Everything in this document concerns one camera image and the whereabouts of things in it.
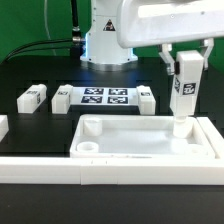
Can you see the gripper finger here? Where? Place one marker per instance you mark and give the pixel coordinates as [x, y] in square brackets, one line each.
[165, 54]
[206, 49]

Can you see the white left fence bar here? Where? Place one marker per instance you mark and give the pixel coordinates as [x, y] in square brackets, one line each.
[3, 126]

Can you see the white desk top tray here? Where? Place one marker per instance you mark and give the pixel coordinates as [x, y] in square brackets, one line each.
[135, 136]

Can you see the white front fence bar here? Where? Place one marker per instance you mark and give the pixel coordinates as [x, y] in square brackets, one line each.
[46, 170]

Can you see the fiducial marker sheet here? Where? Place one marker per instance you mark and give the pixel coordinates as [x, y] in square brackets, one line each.
[106, 96]

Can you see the white right fence bar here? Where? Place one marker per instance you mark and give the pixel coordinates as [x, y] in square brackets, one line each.
[213, 136]

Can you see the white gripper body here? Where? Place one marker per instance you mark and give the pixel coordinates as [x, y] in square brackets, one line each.
[153, 22]

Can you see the white fence bar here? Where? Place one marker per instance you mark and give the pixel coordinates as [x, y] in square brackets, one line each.
[213, 136]
[46, 170]
[3, 126]

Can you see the black cable connector post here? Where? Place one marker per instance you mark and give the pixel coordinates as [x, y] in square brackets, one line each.
[77, 48]

